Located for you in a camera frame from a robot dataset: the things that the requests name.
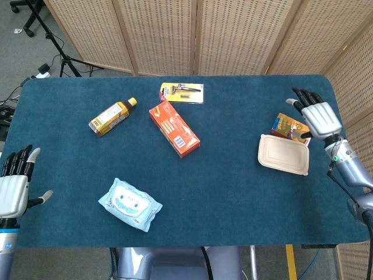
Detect beige lidded food container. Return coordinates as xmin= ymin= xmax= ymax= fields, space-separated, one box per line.
xmin=257 ymin=134 xmax=309 ymax=176

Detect small colourful snack box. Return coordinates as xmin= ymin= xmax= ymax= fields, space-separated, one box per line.
xmin=270 ymin=113 xmax=312 ymax=146

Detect razor in yellow blister pack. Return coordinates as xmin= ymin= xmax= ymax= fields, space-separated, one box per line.
xmin=160 ymin=82 xmax=205 ymax=104

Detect orange red cracker box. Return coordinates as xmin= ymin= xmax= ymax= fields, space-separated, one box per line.
xmin=149 ymin=100 xmax=201 ymax=159

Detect black tripod stand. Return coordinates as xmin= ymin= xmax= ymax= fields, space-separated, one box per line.
xmin=24 ymin=0 xmax=104 ymax=78

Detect brown tea bottle yellow cap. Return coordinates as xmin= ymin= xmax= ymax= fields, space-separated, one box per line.
xmin=88 ymin=97 xmax=138 ymax=138

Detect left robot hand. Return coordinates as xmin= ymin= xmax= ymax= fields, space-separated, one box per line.
xmin=0 ymin=144 xmax=54 ymax=219

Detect grey robot torso base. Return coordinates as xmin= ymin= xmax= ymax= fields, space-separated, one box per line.
xmin=110 ymin=246 xmax=243 ymax=280

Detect black office chair base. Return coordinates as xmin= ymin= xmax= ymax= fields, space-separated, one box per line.
xmin=9 ymin=0 xmax=44 ymax=38

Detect blue table cloth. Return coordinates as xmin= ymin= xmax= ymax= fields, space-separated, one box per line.
xmin=0 ymin=75 xmax=370 ymax=249

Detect light blue wet wipes pack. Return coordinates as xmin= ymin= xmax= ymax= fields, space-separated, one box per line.
xmin=97 ymin=177 xmax=163 ymax=233

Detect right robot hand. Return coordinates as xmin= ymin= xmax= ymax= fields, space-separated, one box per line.
xmin=286 ymin=87 xmax=343 ymax=140

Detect black cables on floor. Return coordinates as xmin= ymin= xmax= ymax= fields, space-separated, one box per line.
xmin=0 ymin=78 xmax=24 ymax=141

